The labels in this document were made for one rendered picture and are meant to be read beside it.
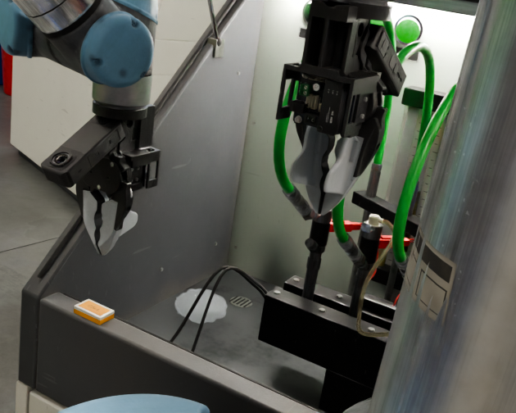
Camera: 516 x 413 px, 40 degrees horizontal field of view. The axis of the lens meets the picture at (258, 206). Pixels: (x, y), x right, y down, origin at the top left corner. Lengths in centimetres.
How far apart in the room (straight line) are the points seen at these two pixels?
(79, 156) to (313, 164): 32
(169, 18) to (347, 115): 321
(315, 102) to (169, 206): 67
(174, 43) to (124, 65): 312
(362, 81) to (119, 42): 24
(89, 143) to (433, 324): 73
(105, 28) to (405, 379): 54
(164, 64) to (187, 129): 259
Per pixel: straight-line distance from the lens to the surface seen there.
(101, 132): 93
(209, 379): 94
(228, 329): 130
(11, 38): 86
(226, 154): 140
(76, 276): 115
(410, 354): 25
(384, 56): 71
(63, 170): 90
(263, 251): 148
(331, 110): 64
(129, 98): 93
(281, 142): 88
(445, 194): 23
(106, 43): 73
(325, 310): 109
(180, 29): 386
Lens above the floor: 147
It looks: 19 degrees down
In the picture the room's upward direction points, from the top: 9 degrees clockwise
